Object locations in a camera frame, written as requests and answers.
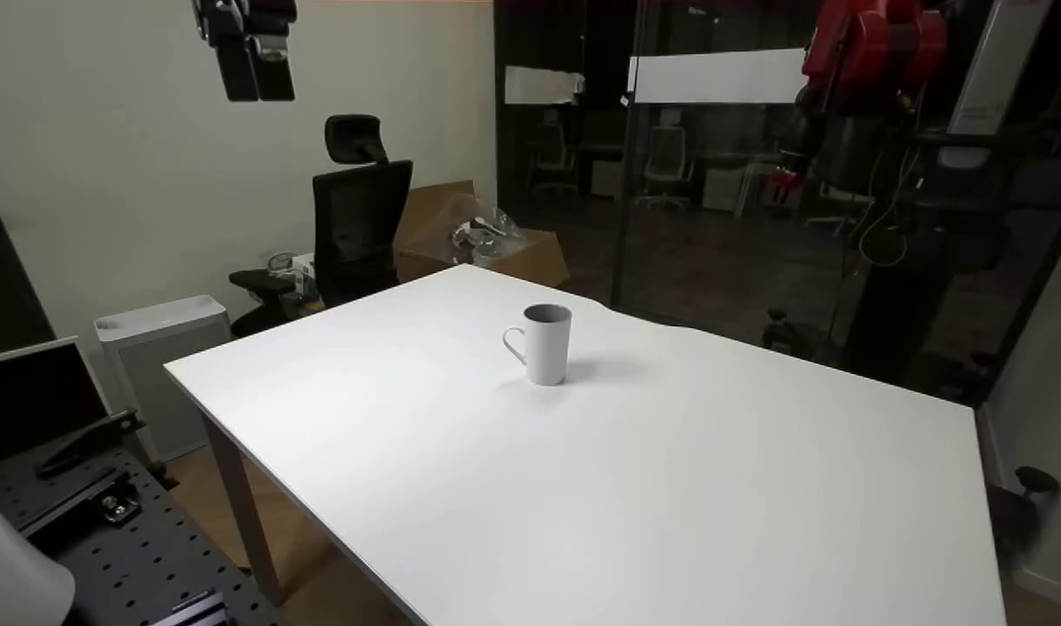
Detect white table leg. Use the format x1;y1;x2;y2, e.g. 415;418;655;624
206;425;285;605

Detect black office chair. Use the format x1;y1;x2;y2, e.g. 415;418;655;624
229;115;415;336

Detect black laptop monitor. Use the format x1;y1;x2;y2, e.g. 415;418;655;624
0;336;109;459

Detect brown cardboard box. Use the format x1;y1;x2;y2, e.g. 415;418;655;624
392;180;570;285

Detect white cabinet unit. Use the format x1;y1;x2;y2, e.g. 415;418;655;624
94;295;229;464

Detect black perforated breadboard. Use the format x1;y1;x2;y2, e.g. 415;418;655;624
0;448;282;626

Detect red robot in background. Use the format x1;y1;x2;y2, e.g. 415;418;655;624
796;0;949;115

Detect black wall-mounted equipment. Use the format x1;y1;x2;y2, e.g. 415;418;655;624
192;0;294;101

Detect white ceramic mug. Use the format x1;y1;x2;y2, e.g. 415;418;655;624
500;301;570;385

